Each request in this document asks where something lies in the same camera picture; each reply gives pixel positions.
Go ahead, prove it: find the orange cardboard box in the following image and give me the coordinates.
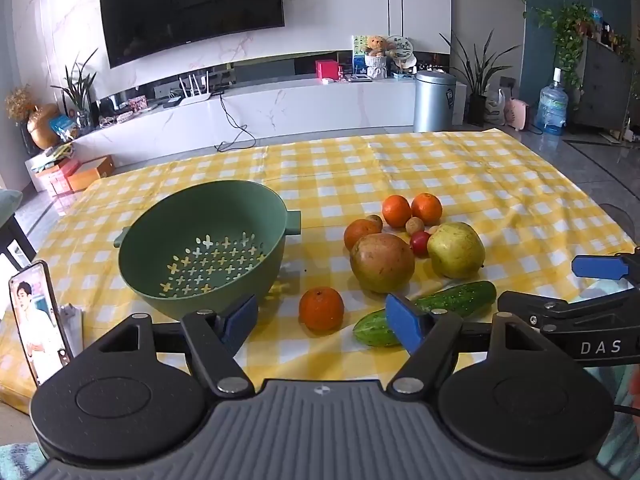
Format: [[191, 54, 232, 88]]
[[65, 156, 116, 192]]

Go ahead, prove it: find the black power cable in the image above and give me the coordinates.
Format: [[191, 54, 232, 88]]
[[216, 91, 258, 152]]

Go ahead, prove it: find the pink cardboard box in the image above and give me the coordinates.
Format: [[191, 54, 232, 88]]
[[34, 159, 81, 197]]

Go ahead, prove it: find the white marble television cabinet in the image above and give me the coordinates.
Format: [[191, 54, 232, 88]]
[[65, 80, 468, 171]]

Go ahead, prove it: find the dark chair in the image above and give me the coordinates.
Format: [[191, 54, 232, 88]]
[[0, 190, 38, 271]]

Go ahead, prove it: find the silver trash can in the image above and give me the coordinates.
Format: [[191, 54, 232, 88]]
[[413, 71, 457, 133]]

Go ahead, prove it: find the green plastic colander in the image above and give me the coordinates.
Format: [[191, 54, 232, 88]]
[[113, 180, 302, 322]]

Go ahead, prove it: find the long leaf potted plant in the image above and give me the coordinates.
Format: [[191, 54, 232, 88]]
[[50, 49, 101, 133]]

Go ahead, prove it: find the dried flower bunch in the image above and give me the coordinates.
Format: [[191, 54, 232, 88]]
[[5, 86, 36, 122]]

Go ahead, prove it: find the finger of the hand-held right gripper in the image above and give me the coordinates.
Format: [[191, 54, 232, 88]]
[[497, 285, 640, 333], [571, 247, 640, 286]]

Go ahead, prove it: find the blue water bottle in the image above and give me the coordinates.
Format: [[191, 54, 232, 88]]
[[537, 67, 570, 136]]

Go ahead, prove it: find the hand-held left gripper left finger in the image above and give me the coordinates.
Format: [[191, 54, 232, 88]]
[[92, 294, 259, 397]]

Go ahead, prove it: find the teal striped fleece garment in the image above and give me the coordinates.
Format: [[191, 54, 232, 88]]
[[580, 280, 640, 466]]

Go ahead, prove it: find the gold vase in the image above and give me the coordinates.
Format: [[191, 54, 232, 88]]
[[26, 104, 63, 151]]

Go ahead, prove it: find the black wall television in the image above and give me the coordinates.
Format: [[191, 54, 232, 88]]
[[98, 0, 287, 68]]

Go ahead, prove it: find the snake plant in black pot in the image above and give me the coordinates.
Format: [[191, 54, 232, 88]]
[[440, 30, 521, 127]]

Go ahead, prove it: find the grey sideboard cabinet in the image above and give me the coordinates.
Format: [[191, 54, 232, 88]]
[[575, 37, 640, 133]]

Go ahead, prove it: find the orange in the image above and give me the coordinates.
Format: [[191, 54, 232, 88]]
[[343, 219, 383, 252], [411, 192, 444, 226], [299, 286, 346, 332], [382, 194, 412, 228]]

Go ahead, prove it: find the white plastic bag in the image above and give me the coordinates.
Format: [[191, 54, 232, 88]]
[[484, 87, 507, 126]]

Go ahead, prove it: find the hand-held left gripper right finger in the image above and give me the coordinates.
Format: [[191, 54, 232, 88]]
[[385, 292, 548, 397]]

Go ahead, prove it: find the smartphone on stand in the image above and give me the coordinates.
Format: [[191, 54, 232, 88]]
[[9, 260, 73, 386]]

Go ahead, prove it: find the yellow checked tablecloth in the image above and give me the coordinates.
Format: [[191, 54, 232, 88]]
[[0, 127, 636, 411]]

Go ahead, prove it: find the hanging ivy plant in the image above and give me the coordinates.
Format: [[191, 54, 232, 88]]
[[535, 2, 596, 92]]

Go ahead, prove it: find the green-yellow pear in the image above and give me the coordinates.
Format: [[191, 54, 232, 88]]
[[426, 222, 487, 280]]

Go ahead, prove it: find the white router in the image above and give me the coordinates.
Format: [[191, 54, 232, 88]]
[[177, 72, 213, 107]]

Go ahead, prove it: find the green cucumber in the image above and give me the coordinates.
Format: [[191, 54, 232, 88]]
[[352, 280, 497, 347]]

